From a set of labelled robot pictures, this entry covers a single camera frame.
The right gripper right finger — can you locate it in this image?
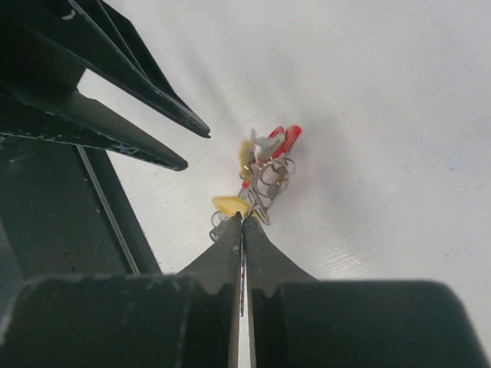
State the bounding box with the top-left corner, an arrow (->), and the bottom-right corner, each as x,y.
242,218 -> 490,367

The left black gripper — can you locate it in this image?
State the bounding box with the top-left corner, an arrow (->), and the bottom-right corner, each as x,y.
1,1 -> 210,171

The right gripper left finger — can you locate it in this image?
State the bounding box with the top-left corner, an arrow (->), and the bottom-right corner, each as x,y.
1,215 -> 242,367

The key with yellow window tag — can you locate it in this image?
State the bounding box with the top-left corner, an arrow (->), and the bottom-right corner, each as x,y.
209,195 -> 252,242

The red handled key organizer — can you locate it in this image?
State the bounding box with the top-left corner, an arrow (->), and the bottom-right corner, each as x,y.
239,125 -> 302,225

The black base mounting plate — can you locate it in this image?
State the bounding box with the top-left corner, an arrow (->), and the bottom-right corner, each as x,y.
1,137 -> 160,279

